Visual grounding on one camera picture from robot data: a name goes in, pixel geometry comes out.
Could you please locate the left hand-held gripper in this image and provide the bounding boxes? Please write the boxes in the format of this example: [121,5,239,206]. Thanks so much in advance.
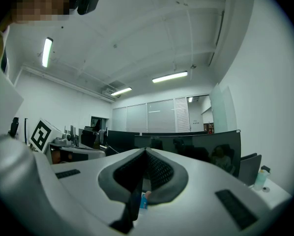
[28,118,106,165]

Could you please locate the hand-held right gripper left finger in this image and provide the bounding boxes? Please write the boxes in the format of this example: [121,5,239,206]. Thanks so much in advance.
[50,146,147,228]

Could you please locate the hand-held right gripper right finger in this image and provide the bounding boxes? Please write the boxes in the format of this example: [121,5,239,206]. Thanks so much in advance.
[132,146,283,236]

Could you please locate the person's left hand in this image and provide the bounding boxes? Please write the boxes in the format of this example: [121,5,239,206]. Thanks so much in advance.
[51,150,63,165]

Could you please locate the black flat monitor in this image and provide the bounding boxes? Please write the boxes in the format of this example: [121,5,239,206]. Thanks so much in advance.
[78,128,101,149]
[107,130,141,154]

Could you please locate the grey upright monitor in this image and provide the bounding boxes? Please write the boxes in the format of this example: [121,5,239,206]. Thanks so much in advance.
[238,152,263,187]

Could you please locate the large curved black monitor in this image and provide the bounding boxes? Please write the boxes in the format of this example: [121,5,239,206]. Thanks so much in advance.
[134,129,242,179]

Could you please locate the blue tissue packet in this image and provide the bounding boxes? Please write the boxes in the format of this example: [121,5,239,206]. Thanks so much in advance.
[139,190,152,210]

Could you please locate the frosted glass partition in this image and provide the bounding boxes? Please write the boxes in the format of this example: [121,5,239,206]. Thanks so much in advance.
[112,96,191,133]

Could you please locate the ceiling air vent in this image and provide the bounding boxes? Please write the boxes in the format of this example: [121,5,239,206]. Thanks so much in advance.
[102,80,126,98]

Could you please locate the person's head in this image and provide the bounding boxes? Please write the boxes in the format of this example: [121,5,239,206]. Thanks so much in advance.
[10,0,71,26]

